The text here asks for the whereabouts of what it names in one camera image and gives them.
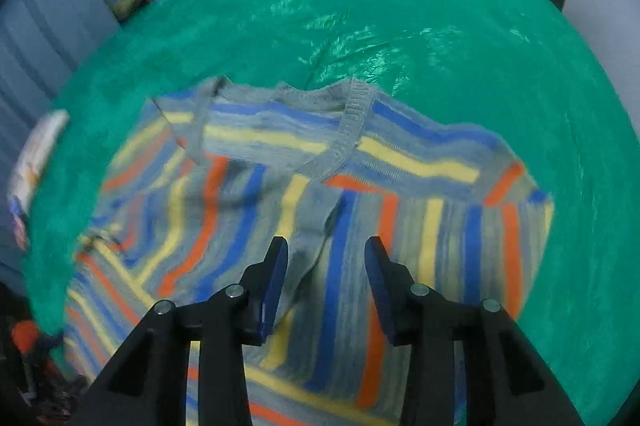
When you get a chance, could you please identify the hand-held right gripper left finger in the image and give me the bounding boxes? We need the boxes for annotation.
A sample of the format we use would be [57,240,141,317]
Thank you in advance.
[70,236,290,426]

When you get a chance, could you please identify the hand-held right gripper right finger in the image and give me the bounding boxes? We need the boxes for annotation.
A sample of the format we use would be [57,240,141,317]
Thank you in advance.
[364,236,586,426]

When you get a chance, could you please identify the striped knit sweater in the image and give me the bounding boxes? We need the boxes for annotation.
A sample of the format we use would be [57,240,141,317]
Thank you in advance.
[62,76,556,426]

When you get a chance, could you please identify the green plush blanket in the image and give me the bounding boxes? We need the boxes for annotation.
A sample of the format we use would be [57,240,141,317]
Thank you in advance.
[22,0,633,414]

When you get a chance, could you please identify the orange fleece pants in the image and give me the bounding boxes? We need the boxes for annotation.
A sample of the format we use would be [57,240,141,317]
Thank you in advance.
[12,321,42,357]

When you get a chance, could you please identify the cream printed pillow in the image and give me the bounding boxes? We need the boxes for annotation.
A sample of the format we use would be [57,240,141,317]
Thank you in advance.
[7,110,71,217]

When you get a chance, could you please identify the blue-grey curtain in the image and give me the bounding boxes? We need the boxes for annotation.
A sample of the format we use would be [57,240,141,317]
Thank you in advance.
[0,0,146,277]

